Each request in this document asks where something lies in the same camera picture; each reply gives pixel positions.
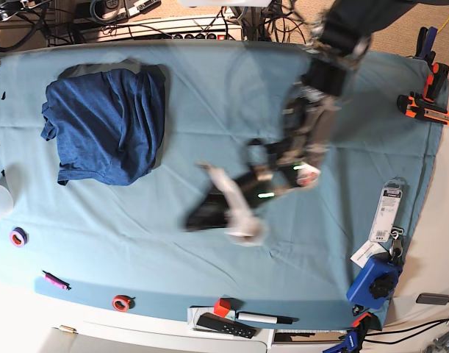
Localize blue box black knob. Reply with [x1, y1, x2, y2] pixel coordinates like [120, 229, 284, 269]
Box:
[346, 254, 403, 310]

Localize grey blister package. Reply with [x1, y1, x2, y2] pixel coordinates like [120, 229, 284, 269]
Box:
[368, 179, 404, 243]

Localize pink marker pen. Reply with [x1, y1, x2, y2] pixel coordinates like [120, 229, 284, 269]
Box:
[42, 271, 71, 290]

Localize keys with carabiner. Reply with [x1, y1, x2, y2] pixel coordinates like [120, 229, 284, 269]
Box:
[389, 227, 404, 266]

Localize white black marker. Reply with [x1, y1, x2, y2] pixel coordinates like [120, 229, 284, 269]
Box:
[235, 312, 298, 325]

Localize grey small device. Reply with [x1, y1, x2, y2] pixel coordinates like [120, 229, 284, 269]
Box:
[416, 293, 449, 305]

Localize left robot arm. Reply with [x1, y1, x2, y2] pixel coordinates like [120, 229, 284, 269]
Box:
[184, 1, 416, 246]

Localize light blue table cloth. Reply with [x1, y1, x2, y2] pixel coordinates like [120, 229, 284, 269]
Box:
[0, 40, 442, 330]

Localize blue black clamp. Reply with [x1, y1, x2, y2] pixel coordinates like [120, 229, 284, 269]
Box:
[414, 26, 438, 60]

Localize red cube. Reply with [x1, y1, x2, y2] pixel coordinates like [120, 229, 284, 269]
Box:
[213, 298, 231, 318]

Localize orange black upright clamp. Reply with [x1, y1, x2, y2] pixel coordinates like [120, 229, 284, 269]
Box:
[423, 63, 449, 103]

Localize purple tape roll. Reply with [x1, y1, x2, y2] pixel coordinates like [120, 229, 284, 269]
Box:
[10, 227, 28, 247]

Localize blue spring clamp bottom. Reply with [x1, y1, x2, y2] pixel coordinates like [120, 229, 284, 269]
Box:
[323, 313, 375, 353]

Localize blue t-shirt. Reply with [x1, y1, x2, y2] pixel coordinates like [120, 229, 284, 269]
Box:
[41, 66, 166, 186]

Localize black remote control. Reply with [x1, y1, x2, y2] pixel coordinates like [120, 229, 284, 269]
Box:
[196, 313, 257, 339]

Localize white paper card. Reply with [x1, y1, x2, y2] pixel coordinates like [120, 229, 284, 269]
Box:
[350, 240, 387, 268]

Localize red tape roll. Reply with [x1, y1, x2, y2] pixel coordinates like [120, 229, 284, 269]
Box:
[112, 295, 135, 313]

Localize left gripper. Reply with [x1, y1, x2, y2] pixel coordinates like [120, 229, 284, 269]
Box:
[184, 163, 268, 247]

